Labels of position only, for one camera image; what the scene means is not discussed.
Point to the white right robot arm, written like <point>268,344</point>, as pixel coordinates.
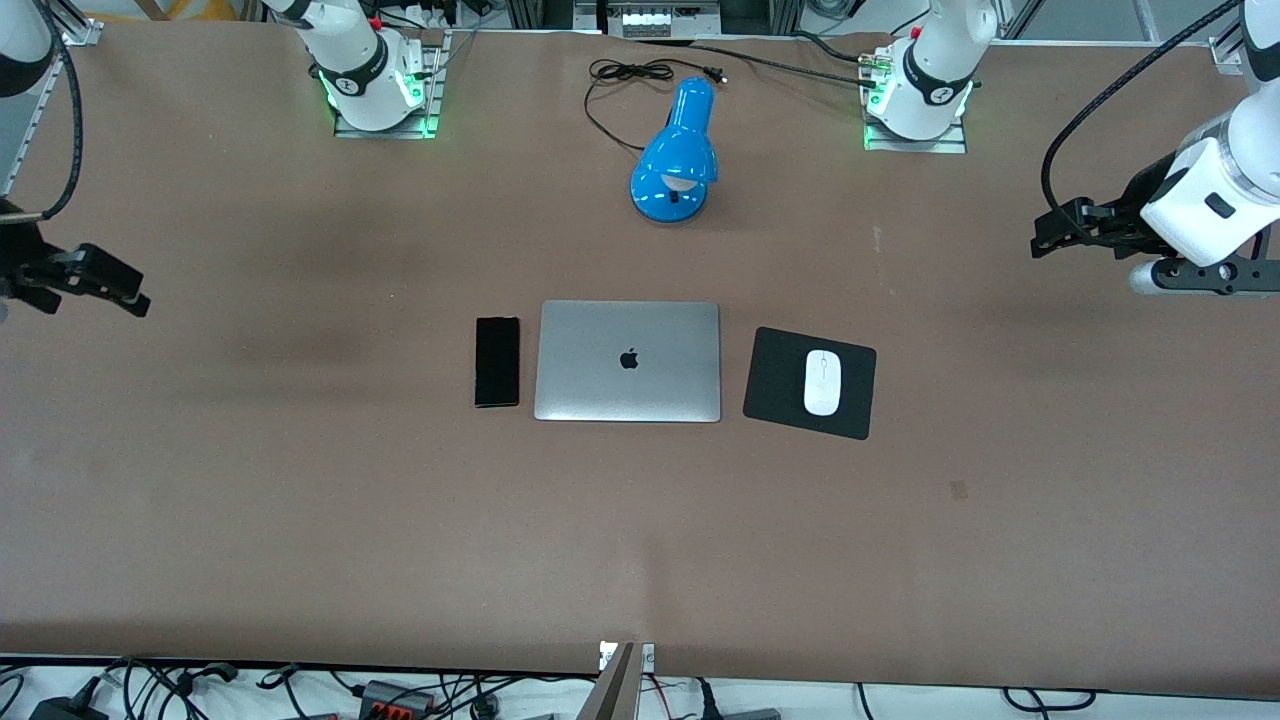
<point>360,60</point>

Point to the grey connector with orange levers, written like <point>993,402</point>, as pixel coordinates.
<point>395,698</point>

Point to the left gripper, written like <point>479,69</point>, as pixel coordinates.
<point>1137,211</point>

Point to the aluminium post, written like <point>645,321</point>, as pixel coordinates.
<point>622,685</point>

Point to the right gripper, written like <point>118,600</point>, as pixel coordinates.
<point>22,256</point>

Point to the black aluminium frame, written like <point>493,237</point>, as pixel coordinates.
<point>540,12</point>

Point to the white computer mouse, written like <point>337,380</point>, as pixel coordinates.
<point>822,385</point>

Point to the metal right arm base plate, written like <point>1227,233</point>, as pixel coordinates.
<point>430,110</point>

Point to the perforated aluminium rail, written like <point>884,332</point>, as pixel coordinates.
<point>30,130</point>

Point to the silver closed laptop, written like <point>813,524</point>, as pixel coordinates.
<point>627,385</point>

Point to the black smartphone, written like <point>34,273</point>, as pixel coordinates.
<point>497,362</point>

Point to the white power strip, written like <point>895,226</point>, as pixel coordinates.
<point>655,20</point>

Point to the blue desk lamp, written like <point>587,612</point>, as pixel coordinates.
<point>675,155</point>

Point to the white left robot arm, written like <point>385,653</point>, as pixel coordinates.
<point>940,70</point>

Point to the black power adapter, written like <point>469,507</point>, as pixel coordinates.
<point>65,710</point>

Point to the black left camera mount plate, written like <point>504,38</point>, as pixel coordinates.
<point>1225,278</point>

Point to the black mouse pad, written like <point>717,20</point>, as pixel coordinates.
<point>770,390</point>

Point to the brown table cover sheet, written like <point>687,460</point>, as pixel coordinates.
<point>400,550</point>

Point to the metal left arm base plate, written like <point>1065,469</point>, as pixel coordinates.
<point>950,145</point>

